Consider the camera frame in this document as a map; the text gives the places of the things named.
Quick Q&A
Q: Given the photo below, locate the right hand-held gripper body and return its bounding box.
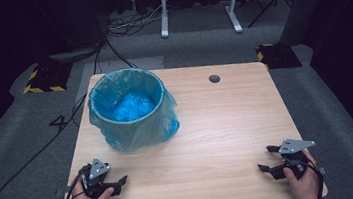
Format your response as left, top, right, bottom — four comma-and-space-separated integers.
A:
266, 135, 320, 183

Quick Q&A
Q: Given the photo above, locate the long black floor cable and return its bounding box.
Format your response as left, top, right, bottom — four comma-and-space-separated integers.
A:
0, 38, 125, 199

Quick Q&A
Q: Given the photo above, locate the right hand-held gripper cable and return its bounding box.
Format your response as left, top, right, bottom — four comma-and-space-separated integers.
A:
305, 156, 327, 199

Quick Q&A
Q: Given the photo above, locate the black tripod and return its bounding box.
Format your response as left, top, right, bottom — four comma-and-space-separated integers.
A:
244, 0, 295, 29

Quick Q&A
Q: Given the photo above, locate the grey round cable grommet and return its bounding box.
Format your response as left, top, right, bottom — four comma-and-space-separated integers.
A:
208, 73, 222, 85

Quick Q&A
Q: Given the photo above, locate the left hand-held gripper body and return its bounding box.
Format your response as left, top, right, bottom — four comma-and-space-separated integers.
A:
79, 155, 124, 199

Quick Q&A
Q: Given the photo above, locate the bundle of floor cables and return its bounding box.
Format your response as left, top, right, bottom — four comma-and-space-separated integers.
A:
102, 0, 176, 40

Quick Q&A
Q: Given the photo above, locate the grey column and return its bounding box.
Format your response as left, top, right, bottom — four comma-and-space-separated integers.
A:
274, 0, 344, 48

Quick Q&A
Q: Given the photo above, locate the person's right hand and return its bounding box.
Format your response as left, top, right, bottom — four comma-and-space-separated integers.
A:
280, 148, 323, 199

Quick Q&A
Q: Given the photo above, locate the blue plastic trash bag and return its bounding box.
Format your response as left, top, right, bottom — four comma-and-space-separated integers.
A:
83, 63, 184, 157

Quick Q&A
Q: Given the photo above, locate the black yellow striped base plate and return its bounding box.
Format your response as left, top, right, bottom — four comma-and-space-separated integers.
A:
255, 39, 304, 73
20, 59, 77, 97

